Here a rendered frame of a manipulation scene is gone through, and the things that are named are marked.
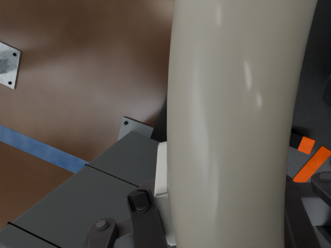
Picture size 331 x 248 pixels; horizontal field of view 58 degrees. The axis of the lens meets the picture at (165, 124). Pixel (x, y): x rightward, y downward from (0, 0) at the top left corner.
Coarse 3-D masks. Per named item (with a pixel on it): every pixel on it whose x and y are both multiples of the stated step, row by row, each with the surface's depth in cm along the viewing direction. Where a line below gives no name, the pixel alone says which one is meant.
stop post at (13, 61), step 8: (0, 48) 145; (8, 48) 144; (0, 56) 144; (8, 56) 145; (16, 56) 144; (0, 64) 143; (8, 64) 146; (16, 64) 145; (0, 72) 145; (8, 72) 148; (16, 72) 146; (0, 80) 150; (8, 80) 149; (16, 80) 149
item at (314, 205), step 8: (296, 184) 13; (304, 184) 13; (304, 192) 13; (312, 192) 13; (304, 200) 12; (312, 200) 12; (320, 200) 12; (312, 208) 12; (320, 208) 12; (328, 208) 12; (312, 216) 13; (320, 216) 12; (328, 216) 12; (312, 224) 13; (320, 224) 13; (328, 224) 12
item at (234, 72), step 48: (192, 0) 6; (240, 0) 5; (288, 0) 5; (192, 48) 6; (240, 48) 6; (288, 48) 6; (192, 96) 6; (240, 96) 6; (288, 96) 6; (192, 144) 6; (240, 144) 6; (288, 144) 7; (192, 192) 7; (240, 192) 6; (192, 240) 7; (240, 240) 7
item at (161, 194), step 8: (160, 144) 20; (160, 152) 19; (160, 160) 18; (160, 168) 16; (160, 176) 16; (160, 184) 15; (168, 184) 15; (160, 192) 14; (168, 192) 14; (160, 200) 14; (168, 200) 14; (160, 208) 14; (168, 208) 14; (168, 216) 14; (168, 224) 14; (168, 232) 14; (168, 240) 15
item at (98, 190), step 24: (120, 144) 121; (144, 144) 128; (96, 168) 101; (120, 168) 105; (144, 168) 109; (72, 192) 86; (96, 192) 89; (120, 192) 92; (24, 216) 73; (48, 216) 75; (72, 216) 77; (96, 216) 80; (120, 216) 82; (0, 240) 65; (24, 240) 67; (48, 240) 68; (72, 240) 70
